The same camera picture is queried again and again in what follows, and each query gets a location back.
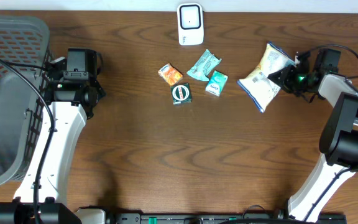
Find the yellow white snack bag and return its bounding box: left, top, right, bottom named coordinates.
left=237, top=42, right=295, bottom=113

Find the teal Kleenex tissue pack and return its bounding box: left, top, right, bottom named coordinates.
left=205, top=70, right=228, bottom=96

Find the light green wrapper pack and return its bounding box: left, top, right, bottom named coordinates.
left=186, top=49, right=222, bottom=82

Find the orange tissue pack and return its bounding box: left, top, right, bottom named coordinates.
left=158, top=63, right=183, bottom=86

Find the green round-logo box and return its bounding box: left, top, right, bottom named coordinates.
left=171, top=83, right=192, bottom=105

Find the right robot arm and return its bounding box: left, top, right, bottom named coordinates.
left=268, top=65, right=358, bottom=222

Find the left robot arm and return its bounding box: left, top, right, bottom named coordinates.
left=0, top=49, right=114, bottom=223

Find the grey plastic mesh basket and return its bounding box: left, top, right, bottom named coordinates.
left=0, top=16, right=53, bottom=185

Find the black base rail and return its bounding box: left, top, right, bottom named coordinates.
left=113, top=212, right=347, bottom=224

